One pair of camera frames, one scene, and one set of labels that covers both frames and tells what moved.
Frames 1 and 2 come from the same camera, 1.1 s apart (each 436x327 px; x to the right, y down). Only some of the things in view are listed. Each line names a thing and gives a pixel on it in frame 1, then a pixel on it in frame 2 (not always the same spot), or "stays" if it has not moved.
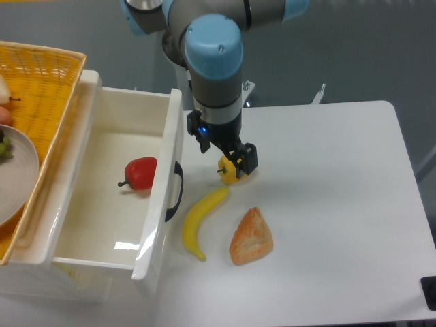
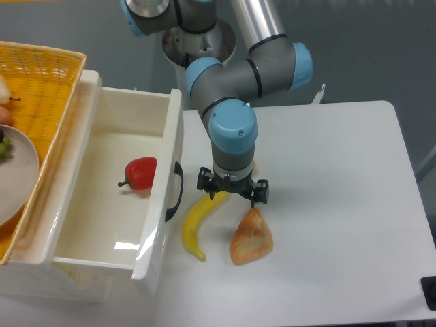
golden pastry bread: x=252 y=238 stays
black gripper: x=226 y=136 → x=246 y=187
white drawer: x=123 y=178 stays
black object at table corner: x=428 y=284 stays
